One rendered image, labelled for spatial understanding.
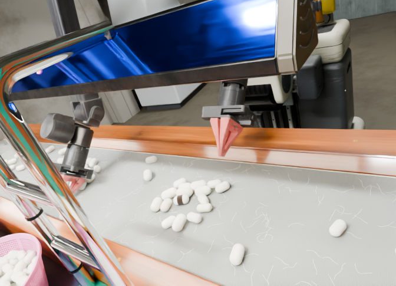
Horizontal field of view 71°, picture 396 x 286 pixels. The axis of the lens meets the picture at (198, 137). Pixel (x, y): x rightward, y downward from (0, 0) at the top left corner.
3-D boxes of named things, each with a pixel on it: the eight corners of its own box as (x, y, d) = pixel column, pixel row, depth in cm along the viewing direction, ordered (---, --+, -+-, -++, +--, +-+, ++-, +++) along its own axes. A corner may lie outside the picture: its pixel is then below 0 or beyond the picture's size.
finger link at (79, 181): (55, 204, 70) (65, 167, 71) (41, 199, 74) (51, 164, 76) (79, 206, 75) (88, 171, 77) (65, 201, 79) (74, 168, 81)
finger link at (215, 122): (234, 154, 53) (241, 107, 55) (203, 151, 57) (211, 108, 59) (248, 161, 58) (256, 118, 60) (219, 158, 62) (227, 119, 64)
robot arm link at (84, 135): (99, 128, 78) (87, 128, 82) (76, 121, 73) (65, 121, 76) (92, 153, 77) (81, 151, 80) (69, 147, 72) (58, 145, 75)
